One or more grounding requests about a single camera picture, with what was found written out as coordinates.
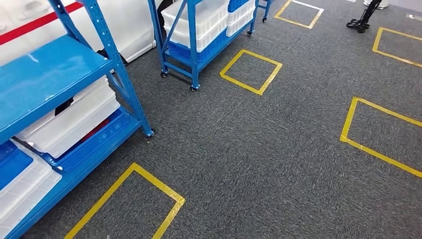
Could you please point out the blue metal shelf rack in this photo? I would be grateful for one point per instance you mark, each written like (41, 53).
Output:
(39, 79)

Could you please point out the white round base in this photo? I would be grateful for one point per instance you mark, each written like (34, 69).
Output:
(376, 4)

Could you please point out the red barrier belt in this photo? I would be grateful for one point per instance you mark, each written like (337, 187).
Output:
(33, 26)

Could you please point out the yellow floor tape square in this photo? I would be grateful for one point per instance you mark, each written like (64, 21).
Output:
(292, 22)
(348, 118)
(378, 39)

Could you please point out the blue shelf rack with casters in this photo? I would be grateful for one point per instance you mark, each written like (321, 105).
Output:
(265, 10)
(194, 59)

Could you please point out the black tripod stand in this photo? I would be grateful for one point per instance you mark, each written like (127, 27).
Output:
(359, 24)

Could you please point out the white car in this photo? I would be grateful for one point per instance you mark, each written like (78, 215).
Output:
(132, 26)

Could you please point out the blue plastic bin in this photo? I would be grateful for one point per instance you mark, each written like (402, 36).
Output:
(211, 52)
(13, 165)
(235, 5)
(99, 142)

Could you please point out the red item in bin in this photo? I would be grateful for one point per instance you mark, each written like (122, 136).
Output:
(95, 129)

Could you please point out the black floor bracket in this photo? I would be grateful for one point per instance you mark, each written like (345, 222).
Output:
(101, 53)

